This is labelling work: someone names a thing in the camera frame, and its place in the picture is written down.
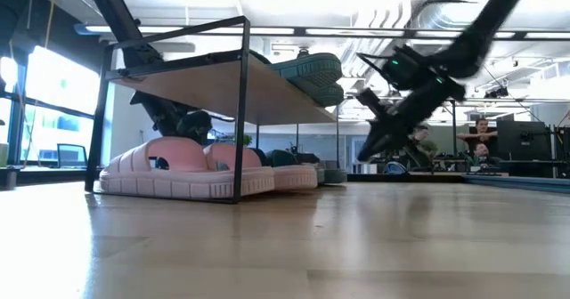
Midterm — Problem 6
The black computer monitor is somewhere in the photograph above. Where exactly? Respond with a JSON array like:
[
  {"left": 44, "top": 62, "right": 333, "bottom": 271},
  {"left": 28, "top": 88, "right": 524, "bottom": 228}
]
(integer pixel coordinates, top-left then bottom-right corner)
[{"left": 496, "top": 120, "right": 553, "bottom": 162}]

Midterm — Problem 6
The long linear ceiling light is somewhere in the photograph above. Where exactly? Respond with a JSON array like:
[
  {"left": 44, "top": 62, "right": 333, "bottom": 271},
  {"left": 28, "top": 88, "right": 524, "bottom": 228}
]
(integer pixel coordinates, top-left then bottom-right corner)
[{"left": 73, "top": 22, "right": 570, "bottom": 41}]

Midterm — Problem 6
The blue white round object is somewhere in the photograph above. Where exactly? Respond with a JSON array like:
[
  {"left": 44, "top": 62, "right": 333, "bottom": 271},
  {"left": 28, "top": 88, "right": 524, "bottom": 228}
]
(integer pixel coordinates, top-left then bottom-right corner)
[{"left": 384, "top": 160, "right": 407, "bottom": 176}]

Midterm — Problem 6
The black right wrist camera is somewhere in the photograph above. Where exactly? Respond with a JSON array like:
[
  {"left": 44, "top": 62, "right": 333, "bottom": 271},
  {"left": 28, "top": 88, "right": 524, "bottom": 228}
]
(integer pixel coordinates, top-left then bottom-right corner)
[{"left": 380, "top": 44, "right": 431, "bottom": 92}]

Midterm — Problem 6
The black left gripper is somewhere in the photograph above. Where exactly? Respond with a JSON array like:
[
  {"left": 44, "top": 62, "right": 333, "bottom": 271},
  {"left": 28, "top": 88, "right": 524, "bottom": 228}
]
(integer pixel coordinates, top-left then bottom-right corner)
[{"left": 153, "top": 101, "right": 214, "bottom": 145}]

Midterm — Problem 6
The silver ventilation duct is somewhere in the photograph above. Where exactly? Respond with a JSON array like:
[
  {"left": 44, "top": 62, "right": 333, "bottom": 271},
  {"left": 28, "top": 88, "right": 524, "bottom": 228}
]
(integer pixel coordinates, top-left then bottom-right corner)
[{"left": 394, "top": 0, "right": 517, "bottom": 71}]

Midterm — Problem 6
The wooden shelf with black frame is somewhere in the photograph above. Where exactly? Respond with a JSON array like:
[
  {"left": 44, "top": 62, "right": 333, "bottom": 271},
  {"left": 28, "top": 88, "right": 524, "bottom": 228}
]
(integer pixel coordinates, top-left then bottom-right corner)
[{"left": 84, "top": 16, "right": 339, "bottom": 205}]

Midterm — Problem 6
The person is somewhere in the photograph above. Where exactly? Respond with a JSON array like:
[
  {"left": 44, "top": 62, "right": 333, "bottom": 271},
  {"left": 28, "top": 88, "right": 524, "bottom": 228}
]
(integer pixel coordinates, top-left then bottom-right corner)
[
  {"left": 469, "top": 141, "right": 502, "bottom": 167},
  {"left": 403, "top": 124, "right": 440, "bottom": 169},
  {"left": 457, "top": 117, "right": 499, "bottom": 156}
]

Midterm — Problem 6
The black hanging ceiling device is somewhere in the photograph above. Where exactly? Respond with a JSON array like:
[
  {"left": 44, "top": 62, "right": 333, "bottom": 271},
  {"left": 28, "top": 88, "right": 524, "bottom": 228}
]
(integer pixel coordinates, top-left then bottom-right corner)
[{"left": 484, "top": 86, "right": 509, "bottom": 100}]

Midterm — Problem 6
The pink rubber slide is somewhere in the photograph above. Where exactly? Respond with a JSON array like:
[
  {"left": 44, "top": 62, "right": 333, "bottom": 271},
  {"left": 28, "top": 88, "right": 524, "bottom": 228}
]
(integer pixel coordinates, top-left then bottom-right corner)
[
  {"left": 202, "top": 142, "right": 319, "bottom": 191},
  {"left": 98, "top": 136, "right": 276, "bottom": 200}
]

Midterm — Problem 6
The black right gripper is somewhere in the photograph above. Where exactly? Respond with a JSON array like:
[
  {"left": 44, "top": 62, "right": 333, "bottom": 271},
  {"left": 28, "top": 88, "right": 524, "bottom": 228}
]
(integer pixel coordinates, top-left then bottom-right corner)
[{"left": 355, "top": 76, "right": 468, "bottom": 164}]

